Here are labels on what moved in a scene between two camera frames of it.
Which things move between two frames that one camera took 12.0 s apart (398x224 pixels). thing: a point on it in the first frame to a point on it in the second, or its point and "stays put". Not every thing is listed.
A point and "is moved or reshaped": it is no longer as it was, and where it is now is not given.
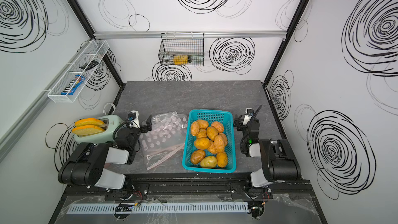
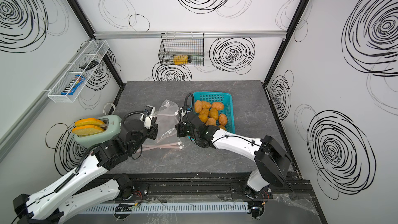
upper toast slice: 88,122 stays put
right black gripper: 240,122 to 181,130
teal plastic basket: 224,116 to 225,98
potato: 222,159 to 222,126
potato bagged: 202,134 is moved or reshaped
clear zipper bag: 166,139 is moved or reshaped
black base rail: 191,187 stays put
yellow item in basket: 180,59 stays put
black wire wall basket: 182,49 stays put
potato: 196,156 to 211,121
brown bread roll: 218,126 to 218,106
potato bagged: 202,124 is moved or reshaped
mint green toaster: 111,122 stays put
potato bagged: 195,128 is moved or reshaped
